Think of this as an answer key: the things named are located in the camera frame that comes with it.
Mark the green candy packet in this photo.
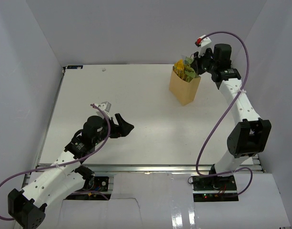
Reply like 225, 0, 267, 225
183, 56, 196, 78

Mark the brown paper bag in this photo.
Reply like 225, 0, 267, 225
169, 70, 201, 106

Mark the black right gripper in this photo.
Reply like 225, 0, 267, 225
191, 49, 218, 76

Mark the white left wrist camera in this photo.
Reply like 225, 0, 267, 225
94, 102, 111, 119

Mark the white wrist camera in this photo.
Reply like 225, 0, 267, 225
195, 35, 211, 57
94, 102, 111, 119

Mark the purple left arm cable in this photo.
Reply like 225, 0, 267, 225
0, 103, 111, 220

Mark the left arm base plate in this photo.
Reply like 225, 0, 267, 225
69, 177, 111, 200

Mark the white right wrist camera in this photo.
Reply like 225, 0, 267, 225
195, 35, 211, 57

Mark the light green sachet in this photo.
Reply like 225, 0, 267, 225
185, 74, 195, 83

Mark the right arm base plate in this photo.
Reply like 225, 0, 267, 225
188, 176, 239, 203

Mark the aluminium table front rail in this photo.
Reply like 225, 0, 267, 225
35, 164, 263, 173

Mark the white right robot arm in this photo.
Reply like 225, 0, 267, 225
191, 42, 272, 190

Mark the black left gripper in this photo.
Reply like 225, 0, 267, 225
93, 113, 134, 146

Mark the yellow M&M packet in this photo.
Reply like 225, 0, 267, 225
172, 65, 181, 77
174, 59, 186, 81

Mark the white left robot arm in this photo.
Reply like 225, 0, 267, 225
8, 114, 134, 229

